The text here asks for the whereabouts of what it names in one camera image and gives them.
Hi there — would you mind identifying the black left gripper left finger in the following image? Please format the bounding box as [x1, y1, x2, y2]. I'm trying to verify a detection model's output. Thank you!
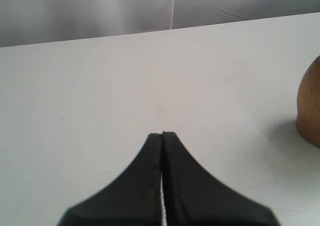
[58, 133, 162, 226]

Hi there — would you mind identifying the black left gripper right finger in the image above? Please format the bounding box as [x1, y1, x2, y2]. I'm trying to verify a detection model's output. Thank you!
[161, 132, 280, 226]

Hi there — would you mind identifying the wooden mortar cup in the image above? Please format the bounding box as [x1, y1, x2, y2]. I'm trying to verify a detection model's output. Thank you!
[296, 57, 320, 148]

